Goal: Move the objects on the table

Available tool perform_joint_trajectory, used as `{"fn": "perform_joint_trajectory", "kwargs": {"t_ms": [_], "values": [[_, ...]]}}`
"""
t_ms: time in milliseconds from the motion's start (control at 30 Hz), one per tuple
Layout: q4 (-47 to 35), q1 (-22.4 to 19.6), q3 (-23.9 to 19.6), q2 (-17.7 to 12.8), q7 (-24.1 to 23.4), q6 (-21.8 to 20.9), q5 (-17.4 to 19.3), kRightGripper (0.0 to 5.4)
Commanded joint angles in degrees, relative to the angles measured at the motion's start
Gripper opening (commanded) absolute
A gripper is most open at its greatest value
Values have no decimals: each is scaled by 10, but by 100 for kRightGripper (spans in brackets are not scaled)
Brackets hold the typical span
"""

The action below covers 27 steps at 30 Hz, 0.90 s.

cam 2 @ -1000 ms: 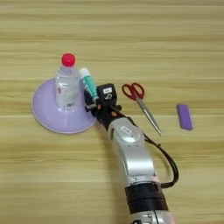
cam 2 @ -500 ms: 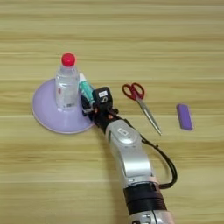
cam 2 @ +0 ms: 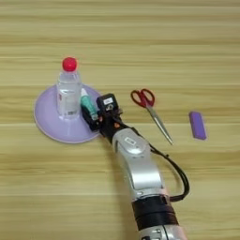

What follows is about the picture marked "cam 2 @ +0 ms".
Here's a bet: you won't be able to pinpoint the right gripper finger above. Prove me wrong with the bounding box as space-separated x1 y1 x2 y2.
81 104 101 132

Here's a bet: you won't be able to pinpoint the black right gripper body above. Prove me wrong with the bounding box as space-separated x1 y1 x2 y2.
97 110 133 144

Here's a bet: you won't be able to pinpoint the green and white glue stick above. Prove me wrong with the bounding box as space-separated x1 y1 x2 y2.
80 88 99 122

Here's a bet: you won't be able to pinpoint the clear bottle with red cap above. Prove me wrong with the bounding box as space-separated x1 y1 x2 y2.
55 56 83 120

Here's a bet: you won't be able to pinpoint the red-handled scissors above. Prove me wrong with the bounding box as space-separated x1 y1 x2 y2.
130 88 174 145

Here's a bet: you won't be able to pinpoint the black box with white label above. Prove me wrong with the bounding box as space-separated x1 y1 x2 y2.
96 93 120 114

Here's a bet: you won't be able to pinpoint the purple round plate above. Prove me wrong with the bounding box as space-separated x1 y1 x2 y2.
33 83 104 144

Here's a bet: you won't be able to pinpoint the purple rectangular block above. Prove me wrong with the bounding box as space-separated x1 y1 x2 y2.
188 111 208 141

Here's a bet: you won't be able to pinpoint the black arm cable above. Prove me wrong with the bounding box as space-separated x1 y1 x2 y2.
125 120 190 203

